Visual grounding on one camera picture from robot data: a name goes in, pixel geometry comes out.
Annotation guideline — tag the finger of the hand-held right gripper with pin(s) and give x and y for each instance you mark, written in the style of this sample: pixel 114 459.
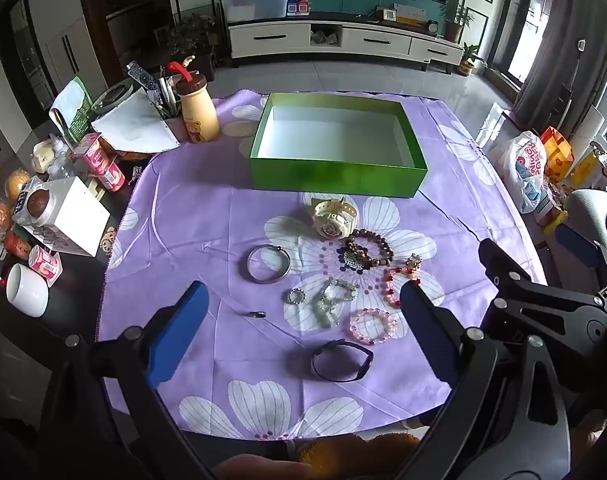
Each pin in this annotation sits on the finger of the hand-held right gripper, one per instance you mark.
pixel 576 246
pixel 503 270

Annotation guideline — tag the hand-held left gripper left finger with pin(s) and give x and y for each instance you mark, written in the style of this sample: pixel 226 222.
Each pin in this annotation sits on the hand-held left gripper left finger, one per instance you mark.
pixel 181 332

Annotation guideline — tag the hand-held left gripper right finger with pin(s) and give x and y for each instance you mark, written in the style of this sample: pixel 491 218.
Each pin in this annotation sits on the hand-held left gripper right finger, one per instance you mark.
pixel 428 332

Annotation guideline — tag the black wristband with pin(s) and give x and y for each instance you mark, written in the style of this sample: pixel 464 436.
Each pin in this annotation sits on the black wristband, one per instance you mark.
pixel 366 365

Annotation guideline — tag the silver bangle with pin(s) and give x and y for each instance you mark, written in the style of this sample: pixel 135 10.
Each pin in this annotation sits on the silver bangle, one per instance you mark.
pixel 266 280

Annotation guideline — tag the cream wrist watch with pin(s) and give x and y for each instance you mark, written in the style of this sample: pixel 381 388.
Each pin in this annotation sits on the cream wrist watch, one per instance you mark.
pixel 331 222

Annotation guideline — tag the green cardboard box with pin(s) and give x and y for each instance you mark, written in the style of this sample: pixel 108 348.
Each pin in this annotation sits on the green cardboard box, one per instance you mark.
pixel 333 177

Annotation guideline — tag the grey padded seat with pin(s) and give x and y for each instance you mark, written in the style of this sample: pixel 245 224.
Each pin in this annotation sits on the grey padded seat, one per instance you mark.
pixel 591 207

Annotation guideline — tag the white plastic bag red print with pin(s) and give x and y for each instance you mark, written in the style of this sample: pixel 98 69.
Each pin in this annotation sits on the white plastic bag red print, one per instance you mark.
pixel 523 170

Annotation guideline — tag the yellow paper bag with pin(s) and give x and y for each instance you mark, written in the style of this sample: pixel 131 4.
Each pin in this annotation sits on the yellow paper bag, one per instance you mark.
pixel 558 155

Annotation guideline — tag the purple floral cloth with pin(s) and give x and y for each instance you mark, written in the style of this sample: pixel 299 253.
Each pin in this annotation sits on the purple floral cloth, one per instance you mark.
pixel 193 220

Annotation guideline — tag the white mug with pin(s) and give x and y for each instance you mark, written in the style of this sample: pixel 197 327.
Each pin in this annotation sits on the white mug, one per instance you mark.
pixel 30 295

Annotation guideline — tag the white carton box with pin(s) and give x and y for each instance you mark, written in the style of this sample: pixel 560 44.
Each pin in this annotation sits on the white carton box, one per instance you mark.
pixel 78 215

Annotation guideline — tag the clear plastic bottle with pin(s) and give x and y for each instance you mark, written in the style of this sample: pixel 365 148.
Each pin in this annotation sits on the clear plastic bottle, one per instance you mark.
pixel 60 160

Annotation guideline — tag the small potted plant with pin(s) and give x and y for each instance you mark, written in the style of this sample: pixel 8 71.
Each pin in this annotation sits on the small potted plant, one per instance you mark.
pixel 467 62

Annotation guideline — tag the grey curtain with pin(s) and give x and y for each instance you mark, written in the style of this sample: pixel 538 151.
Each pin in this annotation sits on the grey curtain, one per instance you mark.
pixel 568 35

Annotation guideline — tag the white paper sheet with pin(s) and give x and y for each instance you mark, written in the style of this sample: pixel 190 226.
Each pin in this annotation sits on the white paper sheet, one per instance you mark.
pixel 133 125

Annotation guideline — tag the yellow bottle with red lid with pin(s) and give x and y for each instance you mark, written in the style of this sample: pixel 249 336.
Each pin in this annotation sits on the yellow bottle with red lid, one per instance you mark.
pixel 198 115

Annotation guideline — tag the pen holder with pens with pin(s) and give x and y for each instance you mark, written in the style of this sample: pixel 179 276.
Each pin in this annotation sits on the pen holder with pens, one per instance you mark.
pixel 168 105

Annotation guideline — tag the round dark dish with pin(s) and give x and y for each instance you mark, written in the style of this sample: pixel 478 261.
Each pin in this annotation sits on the round dark dish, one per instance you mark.
pixel 112 97

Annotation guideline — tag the green and white packet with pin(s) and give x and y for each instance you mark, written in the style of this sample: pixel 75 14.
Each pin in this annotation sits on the green and white packet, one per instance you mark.
pixel 75 110

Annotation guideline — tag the large potted plant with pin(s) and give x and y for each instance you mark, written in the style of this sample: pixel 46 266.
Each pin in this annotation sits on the large potted plant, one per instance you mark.
pixel 456 25

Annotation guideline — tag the grey remote control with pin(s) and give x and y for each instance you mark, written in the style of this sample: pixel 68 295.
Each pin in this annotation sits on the grey remote control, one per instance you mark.
pixel 141 74

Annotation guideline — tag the bushy houseplant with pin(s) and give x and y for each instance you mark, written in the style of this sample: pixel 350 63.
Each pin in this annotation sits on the bushy houseplant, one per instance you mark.
pixel 191 40

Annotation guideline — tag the white tv cabinet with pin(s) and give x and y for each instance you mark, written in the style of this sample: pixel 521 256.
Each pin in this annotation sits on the white tv cabinet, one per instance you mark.
pixel 293 40

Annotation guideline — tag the clear storage bin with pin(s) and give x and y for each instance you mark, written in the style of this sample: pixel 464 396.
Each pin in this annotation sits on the clear storage bin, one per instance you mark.
pixel 253 7

